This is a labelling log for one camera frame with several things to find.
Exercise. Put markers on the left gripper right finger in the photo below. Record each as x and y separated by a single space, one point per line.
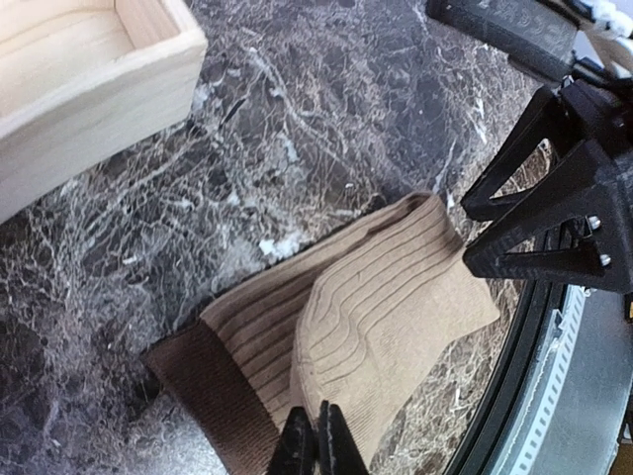
338 453

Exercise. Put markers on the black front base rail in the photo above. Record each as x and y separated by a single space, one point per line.
584 435

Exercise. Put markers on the wooden compartment tray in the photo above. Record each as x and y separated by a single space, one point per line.
83 80

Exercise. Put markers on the white slotted cable duct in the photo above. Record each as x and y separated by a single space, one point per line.
543 399

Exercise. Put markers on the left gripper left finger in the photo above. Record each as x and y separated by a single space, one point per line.
295 452

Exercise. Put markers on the beige ribbed sock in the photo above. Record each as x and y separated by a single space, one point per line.
358 320

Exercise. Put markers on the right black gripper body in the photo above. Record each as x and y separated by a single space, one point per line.
600 107

